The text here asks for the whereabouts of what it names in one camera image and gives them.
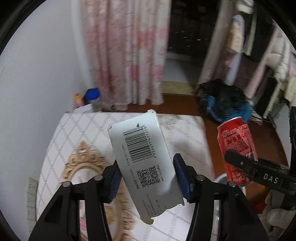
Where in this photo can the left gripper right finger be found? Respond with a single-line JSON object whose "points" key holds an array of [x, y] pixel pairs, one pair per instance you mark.
{"points": [[199, 190]]}

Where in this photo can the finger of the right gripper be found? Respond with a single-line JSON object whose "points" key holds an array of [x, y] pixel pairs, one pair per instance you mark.
{"points": [[263, 172]]}

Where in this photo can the red cola can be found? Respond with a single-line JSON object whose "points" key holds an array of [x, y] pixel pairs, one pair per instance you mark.
{"points": [[234, 134]]}

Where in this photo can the white barcode QR box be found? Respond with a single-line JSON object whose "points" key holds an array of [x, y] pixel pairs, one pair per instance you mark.
{"points": [[146, 166]]}

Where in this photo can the white round trash bin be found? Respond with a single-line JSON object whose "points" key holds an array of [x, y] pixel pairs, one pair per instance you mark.
{"points": [[228, 210]]}

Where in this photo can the blue and black clothes pile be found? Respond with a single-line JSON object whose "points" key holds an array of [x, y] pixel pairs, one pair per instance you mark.
{"points": [[223, 102]]}

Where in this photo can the blue lid jar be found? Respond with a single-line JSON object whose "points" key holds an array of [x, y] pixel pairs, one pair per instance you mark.
{"points": [[93, 97]]}

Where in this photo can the pink floral curtain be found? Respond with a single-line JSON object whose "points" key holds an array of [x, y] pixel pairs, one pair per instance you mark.
{"points": [[126, 46]]}

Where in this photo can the white wall power socket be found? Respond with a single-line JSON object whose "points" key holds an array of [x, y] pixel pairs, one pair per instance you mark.
{"points": [[31, 198]]}

